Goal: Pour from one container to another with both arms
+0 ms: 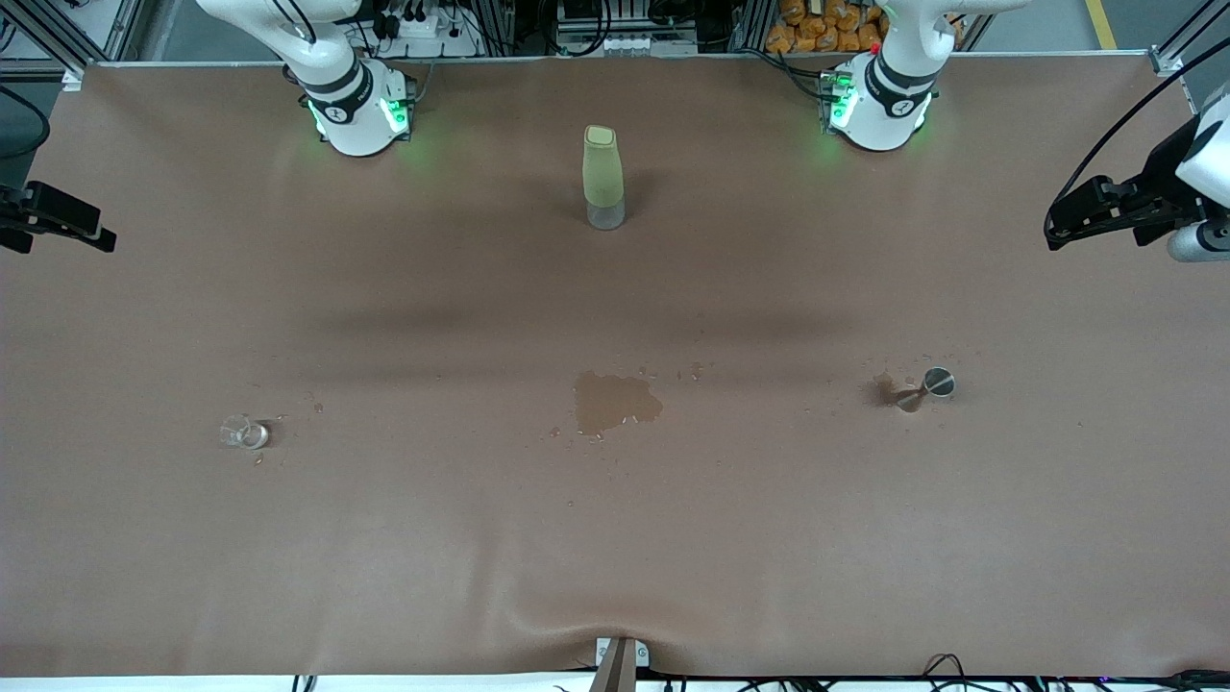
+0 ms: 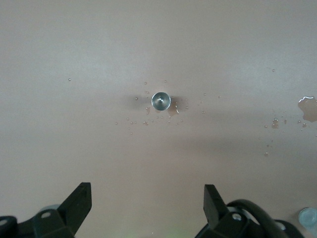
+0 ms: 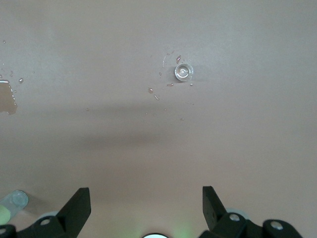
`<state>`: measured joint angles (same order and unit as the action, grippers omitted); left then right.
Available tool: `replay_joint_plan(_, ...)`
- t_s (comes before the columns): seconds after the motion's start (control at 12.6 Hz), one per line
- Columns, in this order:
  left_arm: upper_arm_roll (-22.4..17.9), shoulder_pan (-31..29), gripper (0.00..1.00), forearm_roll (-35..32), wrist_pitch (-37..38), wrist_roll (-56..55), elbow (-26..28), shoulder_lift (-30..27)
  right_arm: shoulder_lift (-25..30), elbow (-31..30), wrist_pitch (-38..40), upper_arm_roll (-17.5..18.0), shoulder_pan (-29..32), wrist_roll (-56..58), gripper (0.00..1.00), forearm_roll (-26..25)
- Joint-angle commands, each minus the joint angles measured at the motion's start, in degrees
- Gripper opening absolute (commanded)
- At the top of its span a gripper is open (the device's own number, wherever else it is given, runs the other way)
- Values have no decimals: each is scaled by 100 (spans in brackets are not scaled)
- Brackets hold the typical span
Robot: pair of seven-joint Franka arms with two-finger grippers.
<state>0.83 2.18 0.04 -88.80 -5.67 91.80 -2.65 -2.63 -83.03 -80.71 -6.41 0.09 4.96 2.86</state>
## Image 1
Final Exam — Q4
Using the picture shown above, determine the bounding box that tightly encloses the black cable bundle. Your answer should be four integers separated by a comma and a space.
918, 654, 1230, 692

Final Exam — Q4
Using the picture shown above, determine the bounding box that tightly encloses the metal table edge bracket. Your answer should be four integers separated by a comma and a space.
588, 636, 651, 692

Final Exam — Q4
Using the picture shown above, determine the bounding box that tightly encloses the brown table mat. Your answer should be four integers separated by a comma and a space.
0, 53, 1230, 679

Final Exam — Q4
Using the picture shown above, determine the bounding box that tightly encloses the steel double jigger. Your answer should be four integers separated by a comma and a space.
894, 367, 957, 412

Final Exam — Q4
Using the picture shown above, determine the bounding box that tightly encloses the orange snack bag pile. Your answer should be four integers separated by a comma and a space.
764, 0, 887, 55

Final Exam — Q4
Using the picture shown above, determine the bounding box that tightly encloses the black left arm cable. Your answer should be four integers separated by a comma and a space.
1052, 37, 1230, 227

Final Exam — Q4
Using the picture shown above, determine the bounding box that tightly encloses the white power strip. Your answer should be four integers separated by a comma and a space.
370, 0, 481, 59

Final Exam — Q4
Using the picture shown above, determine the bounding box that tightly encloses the green bottle with clear base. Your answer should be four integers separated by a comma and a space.
582, 124, 627, 232

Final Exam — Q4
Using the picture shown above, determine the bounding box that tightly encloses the grey electronics box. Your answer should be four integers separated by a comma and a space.
555, 0, 701, 57

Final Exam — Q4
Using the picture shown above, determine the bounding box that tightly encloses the clear glass beaker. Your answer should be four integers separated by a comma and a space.
219, 413, 271, 451

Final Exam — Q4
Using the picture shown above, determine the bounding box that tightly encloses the aluminium frame corner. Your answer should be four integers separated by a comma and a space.
0, 0, 145, 92
1148, 0, 1230, 107

